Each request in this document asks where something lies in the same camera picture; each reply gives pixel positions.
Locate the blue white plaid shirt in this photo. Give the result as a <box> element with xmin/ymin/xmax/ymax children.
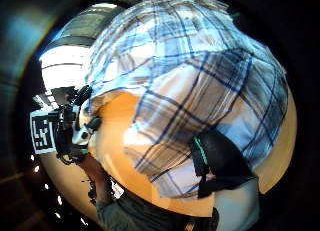
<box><xmin>83</xmin><ymin>0</ymin><xmax>290</xmax><ymax>199</ymax></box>

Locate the white marker cube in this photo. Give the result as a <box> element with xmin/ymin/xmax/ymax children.
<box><xmin>29</xmin><ymin>109</ymin><xmax>58</xmax><ymax>156</ymax></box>

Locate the the person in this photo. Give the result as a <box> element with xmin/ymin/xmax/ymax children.
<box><xmin>95</xmin><ymin>189</ymin><xmax>221</xmax><ymax>231</ymax></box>

